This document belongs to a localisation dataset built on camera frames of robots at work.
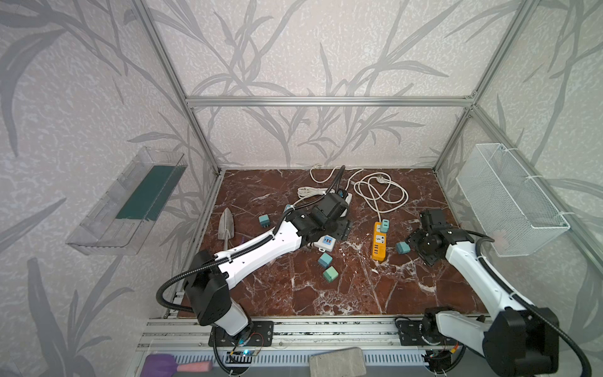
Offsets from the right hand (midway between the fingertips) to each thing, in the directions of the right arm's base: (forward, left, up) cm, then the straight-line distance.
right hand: (412, 238), depth 86 cm
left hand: (+2, +26, +11) cm, 28 cm away
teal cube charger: (-5, +32, -7) cm, 33 cm away
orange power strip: (+1, +11, -7) cm, 13 cm away
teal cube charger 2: (-1, +2, -7) cm, 7 cm away
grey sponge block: (-37, +28, -5) cm, 46 cm away
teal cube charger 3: (+6, +8, -2) cm, 11 cm away
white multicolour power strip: (+1, +31, -6) cm, 32 cm away
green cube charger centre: (-11, +30, -7) cm, 33 cm away
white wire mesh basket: (-7, -19, +25) cm, 32 cm away
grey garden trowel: (+10, +74, -8) cm, 75 cm away
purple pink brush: (-37, +81, -9) cm, 90 cm away
